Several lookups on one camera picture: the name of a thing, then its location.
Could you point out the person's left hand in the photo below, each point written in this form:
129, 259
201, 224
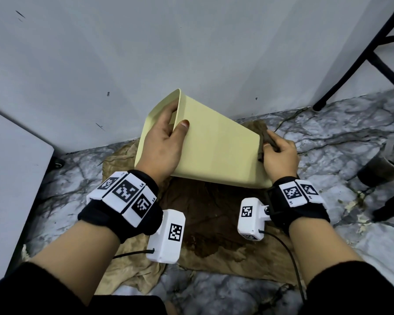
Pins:
161, 150

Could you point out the person's right hand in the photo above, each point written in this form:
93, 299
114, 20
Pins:
282, 160

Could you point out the brown rag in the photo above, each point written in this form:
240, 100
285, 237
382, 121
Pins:
264, 139

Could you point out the pale yellow plastic bin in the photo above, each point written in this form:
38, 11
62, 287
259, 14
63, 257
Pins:
216, 150

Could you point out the person's right forearm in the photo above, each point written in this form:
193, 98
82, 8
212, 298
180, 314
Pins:
318, 246

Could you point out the person's left forearm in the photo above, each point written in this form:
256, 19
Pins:
75, 259

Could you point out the black right wristband with markers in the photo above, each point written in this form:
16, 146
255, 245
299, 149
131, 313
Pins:
302, 214

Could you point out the stained brown floor cloth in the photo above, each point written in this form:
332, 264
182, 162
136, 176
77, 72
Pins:
210, 213

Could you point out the clear plastic cup with dirt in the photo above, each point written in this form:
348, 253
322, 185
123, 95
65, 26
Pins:
377, 170

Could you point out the black caster wheel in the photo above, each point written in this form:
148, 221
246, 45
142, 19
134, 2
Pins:
58, 163

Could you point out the black metal chair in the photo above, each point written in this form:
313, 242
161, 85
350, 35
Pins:
358, 65

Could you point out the white panel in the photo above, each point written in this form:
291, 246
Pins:
13, 193

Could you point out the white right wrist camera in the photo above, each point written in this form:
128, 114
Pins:
249, 229

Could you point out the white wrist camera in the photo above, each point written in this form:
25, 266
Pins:
164, 252
249, 229

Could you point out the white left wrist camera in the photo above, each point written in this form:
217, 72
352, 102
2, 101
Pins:
164, 252

